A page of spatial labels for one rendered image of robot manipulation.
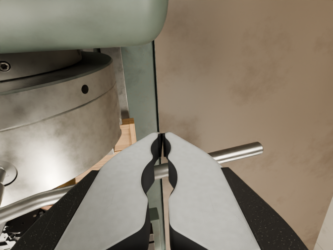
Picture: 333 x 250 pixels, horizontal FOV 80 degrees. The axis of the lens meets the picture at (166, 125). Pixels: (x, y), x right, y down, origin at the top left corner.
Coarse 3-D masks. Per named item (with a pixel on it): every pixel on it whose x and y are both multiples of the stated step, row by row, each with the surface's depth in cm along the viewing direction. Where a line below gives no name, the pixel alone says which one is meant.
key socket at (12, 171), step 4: (0, 160) 20; (0, 164) 20; (4, 164) 20; (8, 164) 20; (12, 164) 21; (4, 168) 20; (8, 168) 21; (12, 168) 21; (8, 172) 21; (12, 172) 21; (16, 172) 21; (8, 176) 21; (12, 176) 21; (4, 180) 21; (8, 180) 21; (12, 180) 21; (4, 184) 21
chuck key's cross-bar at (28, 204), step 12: (252, 144) 18; (216, 156) 17; (228, 156) 17; (240, 156) 18; (252, 156) 18; (156, 168) 17; (48, 192) 16; (60, 192) 16; (12, 204) 16; (24, 204) 16; (36, 204) 16; (48, 204) 16; (0, 216) 15; (12, 216) 15
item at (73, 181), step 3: (72, 180) 40; (75, 180) 42; (66, 183) 39; (69, 183) 39; (72, 183) 40; (60, 186) 37; (63, 186) 38; (42, 207) 39; (45, 207) 39; (48, 207) 39; (45, 210) 40
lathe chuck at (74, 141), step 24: (48, 120) 21; (72, 120) 23; (96, 120) 27; (120, 120) 38; (0, 144) 19; (24, 144) 20; (48, 144) 22; (72, 144) 24; (96, 144) 27; (24, 168) 21; (48, 168) 23; (72, 168) 25; (24, 192) 22
